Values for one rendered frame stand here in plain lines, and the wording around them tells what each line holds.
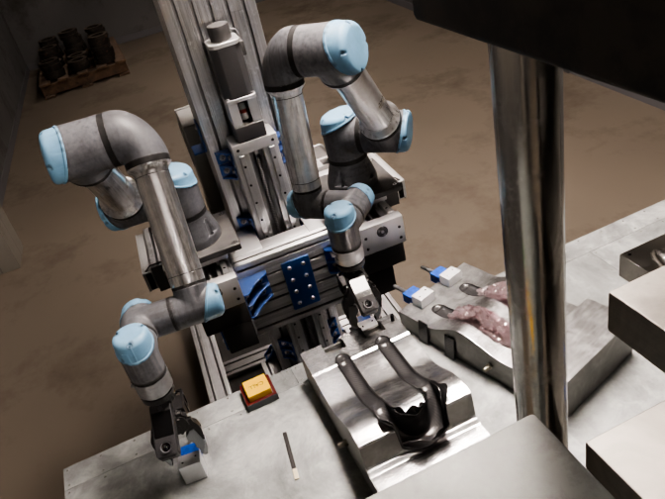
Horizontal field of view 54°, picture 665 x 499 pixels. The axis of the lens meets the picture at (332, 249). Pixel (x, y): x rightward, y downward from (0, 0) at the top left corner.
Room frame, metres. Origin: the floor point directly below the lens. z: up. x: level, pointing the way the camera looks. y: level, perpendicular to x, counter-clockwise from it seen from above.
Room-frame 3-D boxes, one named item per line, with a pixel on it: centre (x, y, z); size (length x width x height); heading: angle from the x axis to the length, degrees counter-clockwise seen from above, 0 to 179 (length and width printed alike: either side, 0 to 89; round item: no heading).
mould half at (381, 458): (1.03, -0.05, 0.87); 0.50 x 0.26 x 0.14; 15
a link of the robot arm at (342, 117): (1.76, -0.12, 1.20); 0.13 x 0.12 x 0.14; 61
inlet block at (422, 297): (1.40, -0.18, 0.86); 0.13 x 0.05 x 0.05; 32
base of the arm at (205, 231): (1.66, 0.38, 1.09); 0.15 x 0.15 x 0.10
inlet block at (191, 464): (1.07, 0.43, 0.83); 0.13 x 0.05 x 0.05; 7
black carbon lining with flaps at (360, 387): (1.05, -0.05, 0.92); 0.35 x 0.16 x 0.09; 15
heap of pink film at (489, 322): (1.20, -0.36, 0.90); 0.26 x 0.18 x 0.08; 32
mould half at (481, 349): (1.20, -0.37, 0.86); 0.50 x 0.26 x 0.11; 32
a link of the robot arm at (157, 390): (1.04, 0.43, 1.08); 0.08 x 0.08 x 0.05
